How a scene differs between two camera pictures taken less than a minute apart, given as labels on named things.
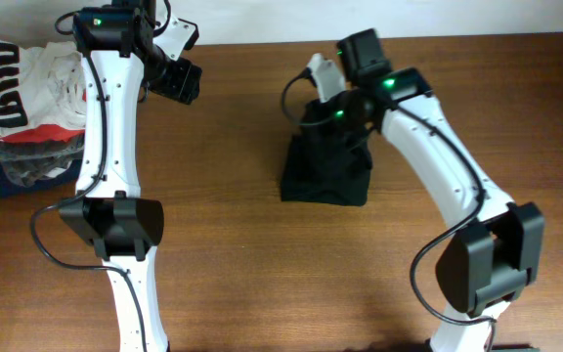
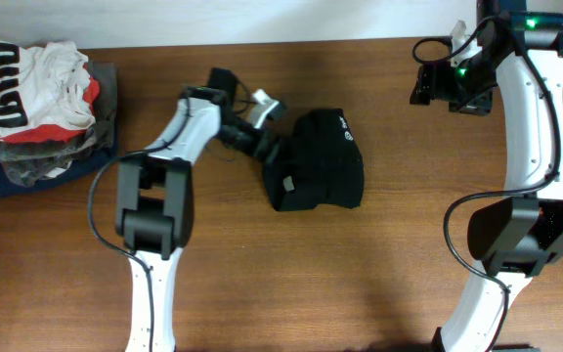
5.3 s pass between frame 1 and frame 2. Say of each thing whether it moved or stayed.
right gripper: moved
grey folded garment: stayed
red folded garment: stayed
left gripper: moved
